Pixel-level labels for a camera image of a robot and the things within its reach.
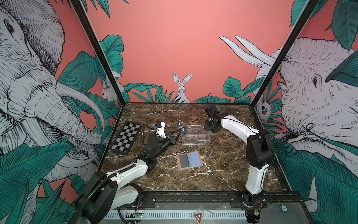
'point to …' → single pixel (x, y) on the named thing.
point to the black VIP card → (182, 129)
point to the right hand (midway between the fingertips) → (207, 125)
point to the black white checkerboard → (124, 141)
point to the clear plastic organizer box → (197, 135)
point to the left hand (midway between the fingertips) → (182, 129)
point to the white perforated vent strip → (178, 215)
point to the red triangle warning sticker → (198, 217)
